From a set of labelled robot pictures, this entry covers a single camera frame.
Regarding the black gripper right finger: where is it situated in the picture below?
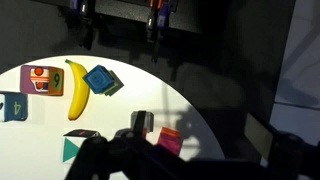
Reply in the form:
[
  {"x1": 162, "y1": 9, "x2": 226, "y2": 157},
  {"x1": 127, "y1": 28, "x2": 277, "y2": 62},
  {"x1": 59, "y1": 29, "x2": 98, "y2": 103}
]
[{"x1": 244, "y1": 114, "x2": 273, "y2": 160}]

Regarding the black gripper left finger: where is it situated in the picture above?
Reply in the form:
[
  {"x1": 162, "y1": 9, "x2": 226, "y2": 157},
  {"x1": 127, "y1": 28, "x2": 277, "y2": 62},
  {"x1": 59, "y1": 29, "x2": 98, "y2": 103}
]
[{"x1": 133, "y1": 111, "x2": 146, "y2": 138}]

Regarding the white soft cube teal triangle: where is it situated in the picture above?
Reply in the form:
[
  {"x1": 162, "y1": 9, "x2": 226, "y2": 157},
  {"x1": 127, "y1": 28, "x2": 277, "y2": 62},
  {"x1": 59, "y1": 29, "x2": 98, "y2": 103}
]
[{"x1": 62, "y1": 129, "x2": 100, "y2": 164}]

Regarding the grey plastic block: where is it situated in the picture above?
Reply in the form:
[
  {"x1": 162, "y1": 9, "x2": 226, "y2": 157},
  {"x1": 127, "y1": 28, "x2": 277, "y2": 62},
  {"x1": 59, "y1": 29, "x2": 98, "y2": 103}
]
[{"x1": 131, "y1": 111, "x2": 154, "y2": 133}]

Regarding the magenta orange stacked block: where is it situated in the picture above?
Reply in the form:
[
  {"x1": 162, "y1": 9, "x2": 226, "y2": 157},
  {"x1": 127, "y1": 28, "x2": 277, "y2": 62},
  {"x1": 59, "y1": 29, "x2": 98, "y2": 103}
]
[{"x1": 157, "y1": 127, "x2": 183, "y2": 156}]

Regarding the lime green block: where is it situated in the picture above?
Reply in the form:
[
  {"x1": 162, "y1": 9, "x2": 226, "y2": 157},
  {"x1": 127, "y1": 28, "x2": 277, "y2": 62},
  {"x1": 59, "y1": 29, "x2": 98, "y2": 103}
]
[{"x1": 103, "y1": 70, "x2": 124, "y2": 96}]

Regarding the blue plastic block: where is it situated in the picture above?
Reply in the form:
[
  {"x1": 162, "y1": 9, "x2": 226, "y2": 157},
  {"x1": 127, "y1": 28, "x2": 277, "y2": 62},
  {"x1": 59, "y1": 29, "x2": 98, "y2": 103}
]
[{"x1": 83, "y1": 65, "x2": 114, "y2": 94}]

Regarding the yellow banana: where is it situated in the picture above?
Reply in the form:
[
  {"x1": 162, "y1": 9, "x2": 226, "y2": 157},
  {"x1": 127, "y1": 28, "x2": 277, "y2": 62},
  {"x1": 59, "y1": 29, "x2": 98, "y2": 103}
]
[{"x1": 66, "y1": 60, "x2": 90, "y2": 121}]

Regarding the white round table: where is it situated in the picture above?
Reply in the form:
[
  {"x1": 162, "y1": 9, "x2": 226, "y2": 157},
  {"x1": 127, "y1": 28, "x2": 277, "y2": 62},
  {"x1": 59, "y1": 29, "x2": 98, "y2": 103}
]
[{"x1": 0, "y1": 56, "x2": 224, "y2": 180}]

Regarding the purple orange clamp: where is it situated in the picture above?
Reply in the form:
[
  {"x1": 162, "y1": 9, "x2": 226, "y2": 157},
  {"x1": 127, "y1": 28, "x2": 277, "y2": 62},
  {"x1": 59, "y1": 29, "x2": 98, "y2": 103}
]
[{"x1": 146, "y1": 0, "x2": 179, "y2": 42}]

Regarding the purple orange soft cube six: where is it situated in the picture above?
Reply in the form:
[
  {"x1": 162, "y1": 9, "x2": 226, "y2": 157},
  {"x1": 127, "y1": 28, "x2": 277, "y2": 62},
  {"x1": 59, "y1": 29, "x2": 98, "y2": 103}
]
[{"x1": 20, "y1": 65, "x2": 64, "y2": 96}]

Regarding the black perforated breadboard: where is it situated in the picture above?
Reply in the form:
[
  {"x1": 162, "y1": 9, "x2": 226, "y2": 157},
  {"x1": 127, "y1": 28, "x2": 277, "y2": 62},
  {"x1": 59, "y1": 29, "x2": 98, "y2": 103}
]
[{"x1": 33, "y1": 0, "x2": 203, "y2": 34}]

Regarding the blue white soft cube four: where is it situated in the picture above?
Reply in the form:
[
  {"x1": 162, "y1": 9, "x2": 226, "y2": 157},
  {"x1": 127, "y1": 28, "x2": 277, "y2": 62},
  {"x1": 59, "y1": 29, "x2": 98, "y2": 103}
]
[{"x1": 0, "y1": 92, "x2": 28, "y2": 122}]

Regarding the purple black clamp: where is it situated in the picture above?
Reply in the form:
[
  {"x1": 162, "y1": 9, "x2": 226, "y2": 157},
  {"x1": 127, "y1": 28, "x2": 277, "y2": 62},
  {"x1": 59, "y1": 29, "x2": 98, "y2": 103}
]
[{"x1": 66, "y1": 0, "x2": 96, "y2": 50}]

